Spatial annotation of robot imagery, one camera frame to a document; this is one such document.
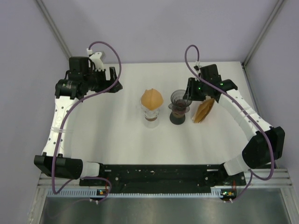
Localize aluminium frame post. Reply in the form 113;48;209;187
34;0;73;61
242;0;287;69

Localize red-topped dark flask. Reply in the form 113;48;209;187
170;110;186;125

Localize glass beaker with brown band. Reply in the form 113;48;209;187
142;117;159;129

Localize white slotted cable duct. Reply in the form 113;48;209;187
47;188;236;199

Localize single brown coffee filter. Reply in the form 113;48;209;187
141;89;164;111

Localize brown coffee filter stack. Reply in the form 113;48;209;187
192;98;215;123

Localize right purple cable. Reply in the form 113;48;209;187
185;44;275;202

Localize clear glass dripper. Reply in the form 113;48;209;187
140;103;160;119

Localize aluminium front rail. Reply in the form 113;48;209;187
37;168;293;187

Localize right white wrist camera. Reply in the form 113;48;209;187
193;61;202;72

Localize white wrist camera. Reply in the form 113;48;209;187
193;61;202;72
86;48;104;71

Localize grey plastic dripper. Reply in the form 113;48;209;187
168;90;192;113

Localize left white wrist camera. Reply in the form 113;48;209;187
86;48;104;71

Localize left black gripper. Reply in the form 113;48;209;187
83;67;121;93

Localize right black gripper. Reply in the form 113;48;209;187
183;77;209;101

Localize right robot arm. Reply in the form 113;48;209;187
184;64;285;185

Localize right aluminium frame post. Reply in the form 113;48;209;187
242;0;287;69

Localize purple cable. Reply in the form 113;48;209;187
185;44;275;202
51;41;123;203

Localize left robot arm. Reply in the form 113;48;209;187
34;52;122;185

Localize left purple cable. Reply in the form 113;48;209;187
51;41;123;203

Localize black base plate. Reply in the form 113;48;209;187
79;164;246;194

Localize left aluminium frame post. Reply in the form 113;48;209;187
34;0;73;61

